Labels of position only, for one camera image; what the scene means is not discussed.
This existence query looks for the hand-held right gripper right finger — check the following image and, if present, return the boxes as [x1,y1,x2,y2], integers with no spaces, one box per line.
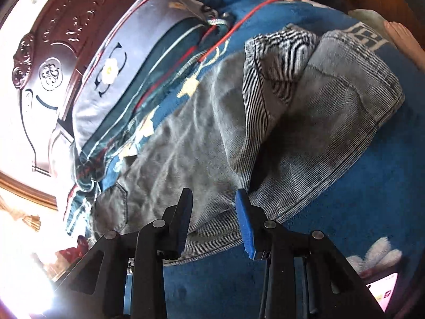
[235,189,386,319]

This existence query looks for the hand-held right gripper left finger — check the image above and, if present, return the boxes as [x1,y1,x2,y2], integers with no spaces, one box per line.
[55,188,194,319]

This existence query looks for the grey denim pants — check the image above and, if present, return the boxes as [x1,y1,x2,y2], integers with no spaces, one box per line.
[91,28,406,266]

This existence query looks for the blue printed plush blanket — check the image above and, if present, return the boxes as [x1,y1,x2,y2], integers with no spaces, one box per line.
[65,0,425,319]

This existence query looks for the red cloth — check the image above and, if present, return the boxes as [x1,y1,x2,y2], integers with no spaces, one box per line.
[53,235,91,275]

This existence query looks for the pink packet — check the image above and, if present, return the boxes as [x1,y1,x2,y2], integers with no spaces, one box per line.
[365,272,399,311]

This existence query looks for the teal striped cloth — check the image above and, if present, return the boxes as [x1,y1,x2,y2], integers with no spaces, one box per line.
[65,16,216,236]

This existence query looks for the lavender pillow with flower print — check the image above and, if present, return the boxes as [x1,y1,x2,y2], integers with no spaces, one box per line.
[71,0,208,147]

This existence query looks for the carved dark wooden headboard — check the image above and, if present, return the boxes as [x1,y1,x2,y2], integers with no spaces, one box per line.
[11,0,213,177]

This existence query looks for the pale green cloth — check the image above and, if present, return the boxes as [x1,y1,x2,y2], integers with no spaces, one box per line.
[348,8,397,42]

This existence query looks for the person's bare foot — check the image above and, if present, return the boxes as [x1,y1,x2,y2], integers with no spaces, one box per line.
[383,20,422,72]

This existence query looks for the wooden window frame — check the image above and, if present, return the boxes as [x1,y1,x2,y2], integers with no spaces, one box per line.
[0,169,60,211]

